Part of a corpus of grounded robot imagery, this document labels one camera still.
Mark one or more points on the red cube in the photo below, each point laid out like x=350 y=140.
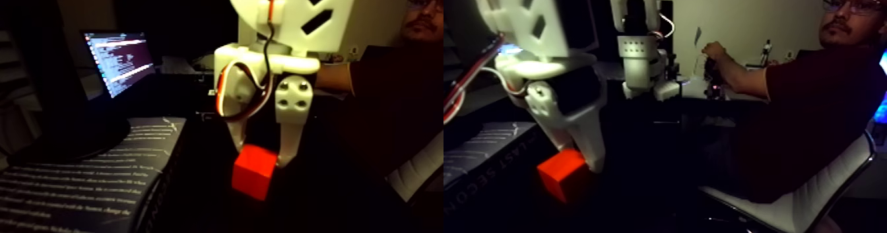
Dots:
x=255 y=172

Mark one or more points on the black strip with white print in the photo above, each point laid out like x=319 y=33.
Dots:
x=208 y=116

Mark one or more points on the pale paper sheet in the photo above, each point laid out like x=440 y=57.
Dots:
x=177 y=66

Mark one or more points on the small pale ornament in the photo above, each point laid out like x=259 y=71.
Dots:
x=354 y=52

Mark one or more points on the black desk monitor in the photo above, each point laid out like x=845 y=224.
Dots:
x=173 y=19

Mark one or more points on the person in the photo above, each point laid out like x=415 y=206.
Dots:
x=402 y=102

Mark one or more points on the open laptop with lit screen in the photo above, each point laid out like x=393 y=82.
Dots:
x=121 y=61

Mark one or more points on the white office chair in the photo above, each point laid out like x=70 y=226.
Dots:
x=423 y=168

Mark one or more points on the black box with white print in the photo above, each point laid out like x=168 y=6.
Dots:
x=76 y=186

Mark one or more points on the blue lit screen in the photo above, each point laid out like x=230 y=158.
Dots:
x=881 y=89

